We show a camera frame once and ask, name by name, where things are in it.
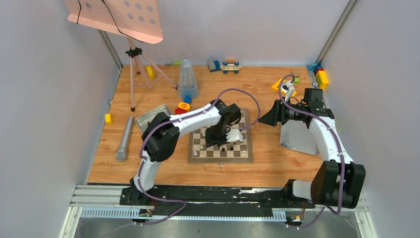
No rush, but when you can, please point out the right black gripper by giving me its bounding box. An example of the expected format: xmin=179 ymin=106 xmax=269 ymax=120
xmin=258 ymin=97 xmax=307 ymax=126

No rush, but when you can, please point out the wooden chess board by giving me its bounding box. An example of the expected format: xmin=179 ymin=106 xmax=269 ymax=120
xmin=188 ymin=108 xmax=254 ymax=164

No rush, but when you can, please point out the grey toy microphone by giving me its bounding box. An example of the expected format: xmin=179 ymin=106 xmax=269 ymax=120
xmin=115 ymin=116 xmax=134 ymax=162

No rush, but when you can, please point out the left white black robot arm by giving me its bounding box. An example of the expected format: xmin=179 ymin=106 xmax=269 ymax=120
xmin=122 ymin=99 xmax=243 ymax=205

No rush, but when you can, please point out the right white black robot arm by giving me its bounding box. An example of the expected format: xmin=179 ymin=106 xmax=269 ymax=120
xmin=258 ymin=88 xmax=366 ymax=209

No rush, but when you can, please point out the silver metal tin lid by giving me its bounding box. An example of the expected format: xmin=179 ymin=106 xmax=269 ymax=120
xmin=279 ymin=120 xmax=319 ymax=155

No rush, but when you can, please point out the yellow triangle shape toy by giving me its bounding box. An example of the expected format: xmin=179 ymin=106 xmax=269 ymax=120
xmin=271 ymin=78 xmax=297 ymax=97

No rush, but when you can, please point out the red round block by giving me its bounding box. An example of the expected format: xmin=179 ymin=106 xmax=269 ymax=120
xmin=175 ymin=108 xmax=188 ymax=115

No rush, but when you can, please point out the blue small block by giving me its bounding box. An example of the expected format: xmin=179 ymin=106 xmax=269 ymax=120
xmin=183 ymin=96 xmax=192 ymax=104

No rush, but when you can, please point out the yellow round sign block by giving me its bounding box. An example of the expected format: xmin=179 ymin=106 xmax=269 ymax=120
xmin=178 ymin=102 xmax=191 ymax=112

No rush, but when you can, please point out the wooden brown block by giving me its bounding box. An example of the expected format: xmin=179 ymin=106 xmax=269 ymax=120
xmin=290 ymin=70 xmax=300 ymax=78

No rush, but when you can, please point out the wooden toy car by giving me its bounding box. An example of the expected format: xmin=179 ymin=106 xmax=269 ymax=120
xmin=220 ymin=59 xmax=242 ymax=74

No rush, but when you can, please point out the stacked coloured bricks corner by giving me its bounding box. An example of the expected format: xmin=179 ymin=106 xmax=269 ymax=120
xmin=306 ymin=64 xmax=329 ymax=91

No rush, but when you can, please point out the blue grey brick block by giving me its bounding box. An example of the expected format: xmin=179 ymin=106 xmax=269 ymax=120
xmin=208 ymin=59 xmax=221 ymax=72

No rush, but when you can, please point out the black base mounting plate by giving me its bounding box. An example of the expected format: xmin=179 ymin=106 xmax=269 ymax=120
xmin=119 ymin=185 xmax=315 ymax=217

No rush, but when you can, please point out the yellow block near stand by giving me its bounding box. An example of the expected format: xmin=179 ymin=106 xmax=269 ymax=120
xmin=146 ymin=65 xmax=155 ymax=79

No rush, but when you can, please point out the small yellow cube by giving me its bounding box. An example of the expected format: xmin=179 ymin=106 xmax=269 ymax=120
xmin=105 ymin=113 xmax=113 ymax=125

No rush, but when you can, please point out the pink music stand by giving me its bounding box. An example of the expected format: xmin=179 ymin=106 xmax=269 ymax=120
xmin=65 ymin=0 xmax=177 ymax=111

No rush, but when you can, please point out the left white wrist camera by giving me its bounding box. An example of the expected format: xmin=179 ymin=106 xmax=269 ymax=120
xmin=226 ymin=128 xmax=244 ymax=143

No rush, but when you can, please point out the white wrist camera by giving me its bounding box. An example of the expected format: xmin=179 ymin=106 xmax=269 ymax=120
xmin=226 ymin=128 xmax=244 ymax=143
xmin=280 ymin=81 xmax=296 ymax=102

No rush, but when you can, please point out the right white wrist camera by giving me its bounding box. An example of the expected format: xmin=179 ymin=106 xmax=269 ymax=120
xmin=280 ymin=81 xmax=296 ymax=102

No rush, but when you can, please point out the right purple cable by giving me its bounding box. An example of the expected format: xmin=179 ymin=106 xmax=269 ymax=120
xmin=278 ymin=74 xmax=347 ymax=230

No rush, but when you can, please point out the purple cable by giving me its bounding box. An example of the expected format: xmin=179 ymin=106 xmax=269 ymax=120
xmin=278 ymin=74 xmax=347 ymax=230
xmin=137 ymin=88 xmax=262 ymax=227

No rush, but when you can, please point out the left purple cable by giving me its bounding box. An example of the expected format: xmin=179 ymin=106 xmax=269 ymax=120
xmin=137 ymin=88 xmax=262 ymax=227

